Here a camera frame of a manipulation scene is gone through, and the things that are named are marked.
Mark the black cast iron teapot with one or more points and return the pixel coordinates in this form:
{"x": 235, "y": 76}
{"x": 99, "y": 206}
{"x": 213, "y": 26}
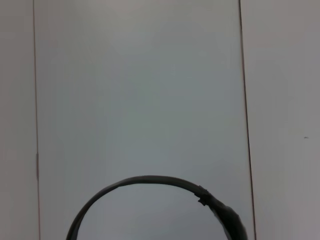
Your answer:
{"x": 155, "y": 179}

